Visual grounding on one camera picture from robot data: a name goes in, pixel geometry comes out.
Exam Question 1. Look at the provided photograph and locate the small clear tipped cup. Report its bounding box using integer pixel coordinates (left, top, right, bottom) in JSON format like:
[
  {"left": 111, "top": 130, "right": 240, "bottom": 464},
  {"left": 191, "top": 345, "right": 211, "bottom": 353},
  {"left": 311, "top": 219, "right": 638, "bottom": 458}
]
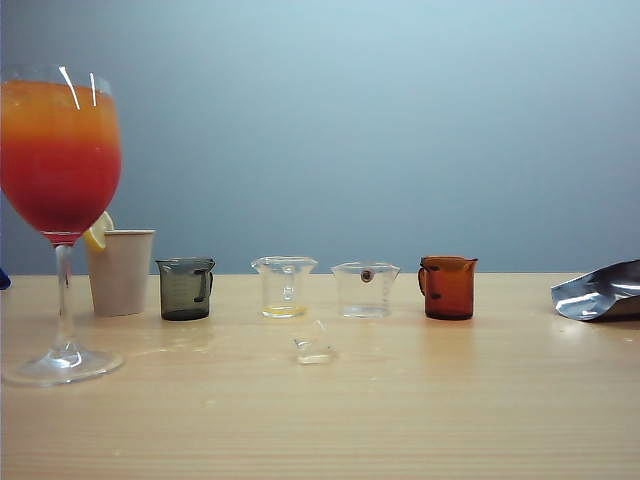
[{"left": 292, "top": 319, "right": 339, "bottom": 366}]

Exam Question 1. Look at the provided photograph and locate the yellow lemon slice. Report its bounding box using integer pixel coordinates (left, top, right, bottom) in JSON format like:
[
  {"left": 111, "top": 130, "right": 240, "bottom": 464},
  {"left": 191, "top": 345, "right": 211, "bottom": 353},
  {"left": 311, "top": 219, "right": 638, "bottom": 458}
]
[{"left": 82, "top": 210, "right": 115, "bottom": 253}]

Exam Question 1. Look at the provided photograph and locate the silver foil bag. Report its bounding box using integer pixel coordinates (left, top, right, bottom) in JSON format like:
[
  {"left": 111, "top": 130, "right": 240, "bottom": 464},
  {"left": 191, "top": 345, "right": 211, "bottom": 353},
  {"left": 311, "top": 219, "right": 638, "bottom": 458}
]
[{"left": 550, "top": 258, "right": 640, "bottom": 323}]

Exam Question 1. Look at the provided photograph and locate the clear measuring cup yellow residue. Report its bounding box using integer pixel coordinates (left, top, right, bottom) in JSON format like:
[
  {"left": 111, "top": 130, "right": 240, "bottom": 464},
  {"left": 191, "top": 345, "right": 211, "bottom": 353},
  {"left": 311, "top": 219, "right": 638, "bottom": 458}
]
[{"left": 250, "top": 255, "right": 319, "bottom": 320}]

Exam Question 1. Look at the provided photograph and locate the wine glass with orange-red drink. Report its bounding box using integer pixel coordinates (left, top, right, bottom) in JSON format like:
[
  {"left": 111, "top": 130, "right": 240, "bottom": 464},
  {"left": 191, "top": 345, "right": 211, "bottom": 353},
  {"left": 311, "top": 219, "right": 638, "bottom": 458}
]
[{"left": 0, "top": 64, "right": 125, "bottom": 387}]

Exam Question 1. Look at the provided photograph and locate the white paper cup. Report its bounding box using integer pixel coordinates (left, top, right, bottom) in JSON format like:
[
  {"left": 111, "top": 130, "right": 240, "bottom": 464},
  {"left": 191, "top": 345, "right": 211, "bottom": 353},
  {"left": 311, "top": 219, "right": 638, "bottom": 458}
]
[{"left": 84, "top": 228, "right": 157, "bottom": 317}]

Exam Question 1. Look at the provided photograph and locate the clear measuring cup brown handle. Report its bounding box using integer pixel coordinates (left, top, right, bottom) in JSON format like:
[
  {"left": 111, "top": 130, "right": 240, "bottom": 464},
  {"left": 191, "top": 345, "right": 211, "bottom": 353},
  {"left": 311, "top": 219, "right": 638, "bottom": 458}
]
[{"left": 330, "top": 261, "right": 402, "bottom": 320}]

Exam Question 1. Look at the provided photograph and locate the smoky grey measuring cup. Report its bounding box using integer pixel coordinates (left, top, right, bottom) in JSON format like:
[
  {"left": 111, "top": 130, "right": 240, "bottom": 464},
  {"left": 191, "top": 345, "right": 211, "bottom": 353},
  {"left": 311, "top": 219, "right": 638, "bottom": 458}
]
[{"left": 154, "top": 257, "right": 217, "bottom": 322}]

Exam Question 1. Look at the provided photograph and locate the amber measuring cup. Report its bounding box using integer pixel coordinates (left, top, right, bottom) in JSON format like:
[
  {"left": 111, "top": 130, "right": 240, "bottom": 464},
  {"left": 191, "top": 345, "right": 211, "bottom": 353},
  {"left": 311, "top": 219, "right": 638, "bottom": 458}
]
[{"left": 417, "top": 255, "right": 480, "bottom": 321}]

